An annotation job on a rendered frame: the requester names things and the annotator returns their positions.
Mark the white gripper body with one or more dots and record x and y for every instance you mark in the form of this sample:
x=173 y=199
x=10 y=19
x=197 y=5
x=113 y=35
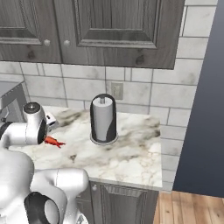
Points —
x=53 y=124

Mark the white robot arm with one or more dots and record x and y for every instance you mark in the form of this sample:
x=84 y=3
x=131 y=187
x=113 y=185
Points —
x=17 y=175

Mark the red fish-shaped food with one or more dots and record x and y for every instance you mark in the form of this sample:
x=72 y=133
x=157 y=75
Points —
x=53 y=141

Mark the dark blue-grey fridge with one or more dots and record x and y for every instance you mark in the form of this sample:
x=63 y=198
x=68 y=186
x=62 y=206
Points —
x=201 y=116

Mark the grey appliance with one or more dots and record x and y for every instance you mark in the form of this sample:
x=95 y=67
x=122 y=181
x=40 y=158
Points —
x=13 y=102

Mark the black paper towel holder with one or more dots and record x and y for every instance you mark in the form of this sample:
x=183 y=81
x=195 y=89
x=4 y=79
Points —
x=103 y=121

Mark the round pale base cupboard knob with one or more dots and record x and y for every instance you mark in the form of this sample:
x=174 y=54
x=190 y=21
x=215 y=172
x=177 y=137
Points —
x=94 y=187

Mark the grey wood base cupboard door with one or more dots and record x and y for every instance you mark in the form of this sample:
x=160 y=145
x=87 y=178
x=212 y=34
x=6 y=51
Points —
x=87 y=204
x=128 y=204

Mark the narrow grey wood cupboard door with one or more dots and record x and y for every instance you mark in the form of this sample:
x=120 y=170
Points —
x=20 y=26

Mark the wide grey wood cupboard door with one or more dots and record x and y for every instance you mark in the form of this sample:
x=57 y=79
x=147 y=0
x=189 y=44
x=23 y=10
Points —
x=122 y=29

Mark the grey wall socket plate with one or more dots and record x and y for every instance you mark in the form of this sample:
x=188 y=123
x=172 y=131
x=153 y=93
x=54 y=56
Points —
x=117 y=90

